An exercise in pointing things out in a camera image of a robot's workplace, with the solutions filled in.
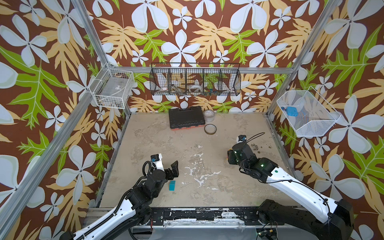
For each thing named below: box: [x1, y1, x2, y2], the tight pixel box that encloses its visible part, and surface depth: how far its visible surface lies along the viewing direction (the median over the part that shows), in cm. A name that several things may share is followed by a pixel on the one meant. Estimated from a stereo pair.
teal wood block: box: [168, 180, 177, 192], surface depth 86 cm
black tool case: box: [168, 106, 206, 129], surface depth 114 cm
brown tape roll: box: [204, 124, 217, 135], surface depth 113 cm
